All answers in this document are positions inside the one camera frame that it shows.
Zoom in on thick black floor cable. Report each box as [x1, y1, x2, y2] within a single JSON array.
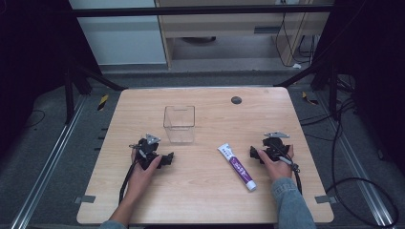
[[299, 98, 400, 229]]

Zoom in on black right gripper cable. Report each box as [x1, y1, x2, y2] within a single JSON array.
[[276, 144, 304, 196]]

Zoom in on black hanging desk cables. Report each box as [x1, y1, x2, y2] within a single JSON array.
[[274, 0, 319, 69]]

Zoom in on white cabinet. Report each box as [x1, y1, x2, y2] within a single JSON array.
[[68, 0, 168, 67]]

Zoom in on person's right hand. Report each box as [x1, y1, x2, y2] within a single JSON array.
[[257, 144, 295, 183]]

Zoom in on white and purple toothpaste tube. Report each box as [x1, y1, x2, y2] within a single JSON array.
[[217, 142, 258, 193]]

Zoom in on light wooden desk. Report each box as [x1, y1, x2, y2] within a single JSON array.
[[154, 0, 335, 70]]

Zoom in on grey table bracket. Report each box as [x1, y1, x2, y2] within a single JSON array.
[[314, 195, 338, 205], [74, 195, 96, 205]]

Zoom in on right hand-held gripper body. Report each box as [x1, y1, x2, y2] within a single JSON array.
[[262, 131, 294, 164]]

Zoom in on clear plastic container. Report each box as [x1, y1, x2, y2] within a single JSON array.
[[162, 105, 196, 144]]

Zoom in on person's left hand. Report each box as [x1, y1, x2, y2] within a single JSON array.
[[126, 148, 163, 204]]

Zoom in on black horizontal frame bar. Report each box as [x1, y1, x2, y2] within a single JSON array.
[[68, 4, 335, 18]]

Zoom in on thin black floor cable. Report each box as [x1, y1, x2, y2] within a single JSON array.
[[22, 109, 47, 130]]

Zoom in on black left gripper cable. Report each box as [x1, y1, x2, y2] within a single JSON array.
[[117, 158, 139, 205]]

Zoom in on aluminium floor rail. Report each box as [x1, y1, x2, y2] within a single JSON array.
[[314, 92, 395, 228], [9, 94, 89, 229]]

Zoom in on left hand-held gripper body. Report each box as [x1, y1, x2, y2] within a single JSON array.
[[128, 133, 164, 171]]

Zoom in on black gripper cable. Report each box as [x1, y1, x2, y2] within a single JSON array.
[[276, 144, 304, 196], [117, 158, 139, 205]]

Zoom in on yellow and black striped tape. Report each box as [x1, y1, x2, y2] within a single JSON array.
[[96, 94, 110, 112], [301, 91, 319, 107]]

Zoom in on black metal stand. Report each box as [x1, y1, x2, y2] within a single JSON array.
[[61, 56, 128, 126], [273, 53, 356, 122]]

